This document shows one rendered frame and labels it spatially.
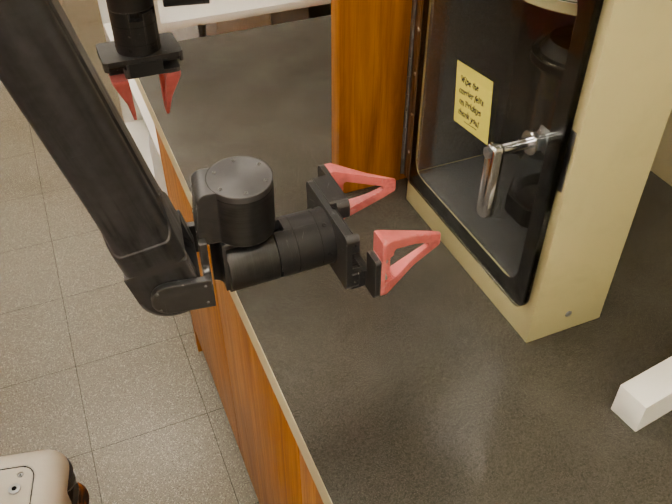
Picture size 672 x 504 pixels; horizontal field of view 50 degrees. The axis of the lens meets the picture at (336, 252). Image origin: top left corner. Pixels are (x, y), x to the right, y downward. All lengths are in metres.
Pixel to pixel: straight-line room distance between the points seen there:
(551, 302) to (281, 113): 0.65
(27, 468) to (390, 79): 1.11
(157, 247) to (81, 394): 1.55
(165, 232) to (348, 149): 0.51
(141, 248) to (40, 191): 2.33
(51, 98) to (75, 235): 2.14
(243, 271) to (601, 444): 0.43
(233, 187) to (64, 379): 1.64
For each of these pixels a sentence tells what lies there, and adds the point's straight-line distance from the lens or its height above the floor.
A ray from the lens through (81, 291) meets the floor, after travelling 2.44.
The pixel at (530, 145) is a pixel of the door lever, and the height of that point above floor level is 1.20.
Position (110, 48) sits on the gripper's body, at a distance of 1.01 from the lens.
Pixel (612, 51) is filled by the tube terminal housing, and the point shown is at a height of 1.32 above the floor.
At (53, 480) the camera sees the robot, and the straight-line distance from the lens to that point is 1.66.
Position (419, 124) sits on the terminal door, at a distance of 0.98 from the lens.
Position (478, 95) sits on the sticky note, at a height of 1.20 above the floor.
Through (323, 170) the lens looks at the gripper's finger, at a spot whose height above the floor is 1.19.
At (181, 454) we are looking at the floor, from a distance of 1.95.
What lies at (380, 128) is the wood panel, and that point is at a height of 1.04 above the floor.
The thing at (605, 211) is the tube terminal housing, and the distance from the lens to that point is 0.83.
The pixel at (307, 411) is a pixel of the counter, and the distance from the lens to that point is 0.82.
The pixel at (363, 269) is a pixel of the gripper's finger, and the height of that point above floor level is 1.14.
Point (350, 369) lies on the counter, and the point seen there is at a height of 0.94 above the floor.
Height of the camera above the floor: 1.60
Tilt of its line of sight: 41 degrees down
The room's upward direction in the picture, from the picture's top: straight up
